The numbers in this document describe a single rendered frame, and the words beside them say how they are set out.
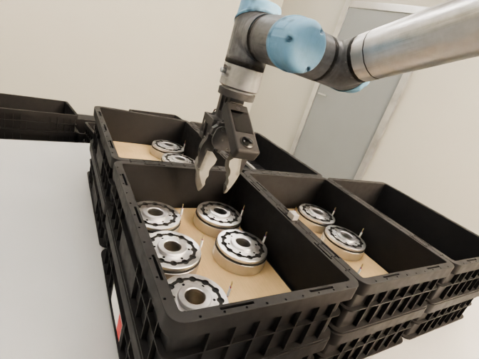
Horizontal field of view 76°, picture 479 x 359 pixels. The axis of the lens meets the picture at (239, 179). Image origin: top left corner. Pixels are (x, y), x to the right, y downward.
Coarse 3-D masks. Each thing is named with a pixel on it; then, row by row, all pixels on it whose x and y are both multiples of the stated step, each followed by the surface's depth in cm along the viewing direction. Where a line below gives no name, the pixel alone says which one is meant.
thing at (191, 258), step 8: (160, 232) 55; (168, 232) 56; (176, 232) 56; (152, 240) 53; (184, 240) 55; (192, 240) 56; (192, 248) 54; (160, 256) 49; (184, 256) 51; (192, 256) 52; (168, 264) 48; (176, 264) 49; (184, 264) 49; (192, 264) 50
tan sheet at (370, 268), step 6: (318, 234) 79; (366, 258) 75; (354, 264) 71; (360, 264) 71; (366, 264) 72; (372, 264) 73; (366, 270) 70; (372, 270) 71; (378, 270) 72; (384, 270) 72; (366, 276) 67
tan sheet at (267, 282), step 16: (176, 208) 70; (192, 208) 73; (192, 224) 66; (208, 240) 63; (208, 256) 58; (208, 272) 54; (224, 272) 55; (272, 272) 59; (224, 288) 51; (240, 288) 52; (256, 288) 53; (272, 288) 55; (288, 288) 56
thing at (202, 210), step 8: (200, 208) 67; (208, 208) 68; (232, 208) 71; (200, 216) 65; (208, 216) 65; (232, 216) 68; (240, 216) 69; (216, 224) 63; (224, 224) 64; (232, 224) 65
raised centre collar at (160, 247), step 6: (162, 240) 52; (168, 240) 53; (174, 240) 53; (180, 240) 54; (162, 246) 51; (180, 246) 52; (186, 246) 53; (162, 252) 50; (168, 252) 50; (174, 252) 50; (180, 252) 51
